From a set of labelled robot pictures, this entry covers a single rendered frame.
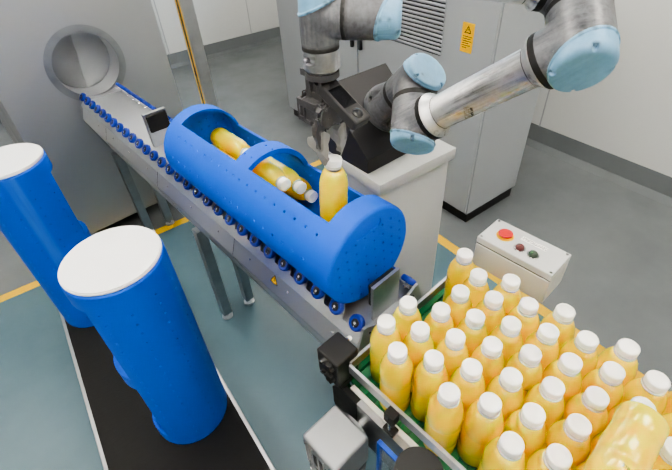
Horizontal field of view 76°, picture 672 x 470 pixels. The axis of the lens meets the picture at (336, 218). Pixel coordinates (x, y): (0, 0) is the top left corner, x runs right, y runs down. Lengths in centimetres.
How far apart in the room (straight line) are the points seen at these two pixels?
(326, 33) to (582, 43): 45
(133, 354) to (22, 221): 86
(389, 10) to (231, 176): 67
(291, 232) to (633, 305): 209
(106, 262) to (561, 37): 122
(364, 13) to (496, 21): 154
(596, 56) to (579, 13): 8
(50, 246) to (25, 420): 83
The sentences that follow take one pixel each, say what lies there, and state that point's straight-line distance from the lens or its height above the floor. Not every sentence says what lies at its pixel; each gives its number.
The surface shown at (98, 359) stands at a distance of 237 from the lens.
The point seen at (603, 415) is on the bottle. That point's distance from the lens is 98.
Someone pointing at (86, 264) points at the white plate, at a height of 104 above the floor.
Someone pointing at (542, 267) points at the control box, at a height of 110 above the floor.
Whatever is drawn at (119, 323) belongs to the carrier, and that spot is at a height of 91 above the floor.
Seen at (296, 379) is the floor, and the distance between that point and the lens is 217.
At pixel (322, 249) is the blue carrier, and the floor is 117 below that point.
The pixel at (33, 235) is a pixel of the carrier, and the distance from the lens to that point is 214.
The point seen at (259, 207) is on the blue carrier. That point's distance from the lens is 117.
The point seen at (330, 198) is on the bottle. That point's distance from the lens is 102.
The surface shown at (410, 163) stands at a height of 115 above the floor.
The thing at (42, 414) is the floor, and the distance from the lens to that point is 253.
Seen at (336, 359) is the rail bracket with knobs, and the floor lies 100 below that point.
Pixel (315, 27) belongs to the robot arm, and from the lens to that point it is 86.
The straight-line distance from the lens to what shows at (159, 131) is 209.
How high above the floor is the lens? 186
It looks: 39 degrees down
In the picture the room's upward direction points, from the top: 4 degrees counter-clockwise
